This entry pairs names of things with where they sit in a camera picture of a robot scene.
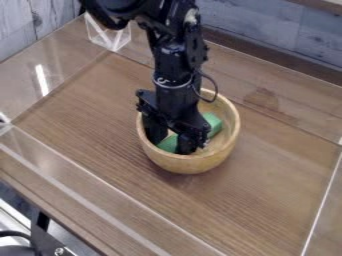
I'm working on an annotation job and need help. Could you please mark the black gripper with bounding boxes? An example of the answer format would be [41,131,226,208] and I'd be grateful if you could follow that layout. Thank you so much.
[136,80,210,155]

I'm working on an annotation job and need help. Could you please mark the green rectangular stick block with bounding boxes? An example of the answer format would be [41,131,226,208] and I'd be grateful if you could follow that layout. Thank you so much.
[156,112,222,153]

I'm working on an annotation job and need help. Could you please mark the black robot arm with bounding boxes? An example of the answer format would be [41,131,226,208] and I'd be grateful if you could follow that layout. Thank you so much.
[79,0,210,155]

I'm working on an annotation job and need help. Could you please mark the wooden bowl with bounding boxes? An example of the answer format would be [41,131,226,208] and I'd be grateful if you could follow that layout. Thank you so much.
[136,94,240,174]

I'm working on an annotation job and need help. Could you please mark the clear acrylic tray wall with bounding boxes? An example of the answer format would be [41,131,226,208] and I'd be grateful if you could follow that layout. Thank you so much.
[0,119,225,256]

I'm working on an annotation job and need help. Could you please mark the clear acrylic corner bracket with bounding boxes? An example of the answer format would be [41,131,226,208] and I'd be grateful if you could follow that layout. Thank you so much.
[84,13,130,52]

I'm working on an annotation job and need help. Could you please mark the black metal table frame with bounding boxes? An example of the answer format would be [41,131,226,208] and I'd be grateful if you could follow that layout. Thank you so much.
[30,211,77,256]

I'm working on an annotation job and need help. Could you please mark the black cable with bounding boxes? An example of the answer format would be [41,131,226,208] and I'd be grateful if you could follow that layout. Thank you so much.
[0,230,33,242]

